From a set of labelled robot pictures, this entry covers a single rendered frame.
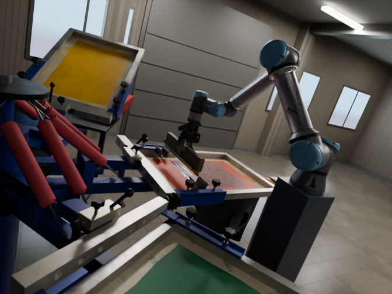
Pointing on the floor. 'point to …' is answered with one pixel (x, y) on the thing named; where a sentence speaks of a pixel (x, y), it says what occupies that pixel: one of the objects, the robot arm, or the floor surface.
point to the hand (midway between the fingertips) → (182, 152)
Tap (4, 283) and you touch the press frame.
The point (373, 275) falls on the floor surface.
